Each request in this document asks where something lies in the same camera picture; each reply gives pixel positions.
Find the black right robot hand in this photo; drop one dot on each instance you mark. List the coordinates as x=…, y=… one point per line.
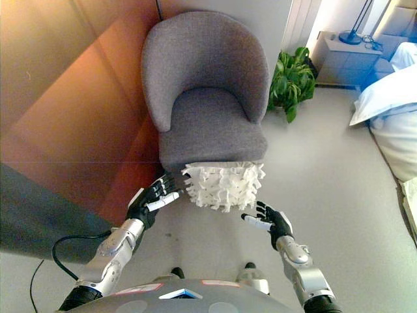
x=278, y=223

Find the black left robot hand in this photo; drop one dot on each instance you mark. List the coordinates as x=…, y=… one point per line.
x=143, y=208

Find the white fluffy mop head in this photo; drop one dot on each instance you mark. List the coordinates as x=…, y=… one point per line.
x=223, y=186

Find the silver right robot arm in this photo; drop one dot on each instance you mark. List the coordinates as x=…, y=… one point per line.
x=304, y=267

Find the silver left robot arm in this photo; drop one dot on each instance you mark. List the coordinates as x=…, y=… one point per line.
x=112, y=252

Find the white bed pillow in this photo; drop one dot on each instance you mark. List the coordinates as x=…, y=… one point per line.
x=381, y=104

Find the silver right robot leg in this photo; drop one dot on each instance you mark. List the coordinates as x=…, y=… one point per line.
x=254, y=282

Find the silver robot leg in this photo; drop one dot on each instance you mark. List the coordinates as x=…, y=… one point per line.
x=254, y=282
x=176, y=274

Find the silver left robot leg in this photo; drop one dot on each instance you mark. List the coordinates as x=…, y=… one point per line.
x=176, y=274

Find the grey robot torso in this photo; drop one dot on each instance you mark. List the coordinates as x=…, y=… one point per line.
x=195, y=301

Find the green potted plant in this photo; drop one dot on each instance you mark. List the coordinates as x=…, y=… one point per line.
x=290, y=81

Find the brown wooden wardrobe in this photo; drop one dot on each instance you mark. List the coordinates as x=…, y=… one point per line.
x=71, y=84

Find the grey fabric armchair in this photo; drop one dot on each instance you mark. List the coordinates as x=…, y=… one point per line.
x=208, y=75

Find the grey nightstand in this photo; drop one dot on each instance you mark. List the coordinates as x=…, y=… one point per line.
x=345, y=62

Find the blue floor lamp base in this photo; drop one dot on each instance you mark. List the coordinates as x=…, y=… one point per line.
x=350, y=36

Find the black eyeglasses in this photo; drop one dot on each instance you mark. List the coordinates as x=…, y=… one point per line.
x=369, y=39

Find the beige upholstered headboard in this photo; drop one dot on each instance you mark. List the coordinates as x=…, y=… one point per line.
x=395, y=19

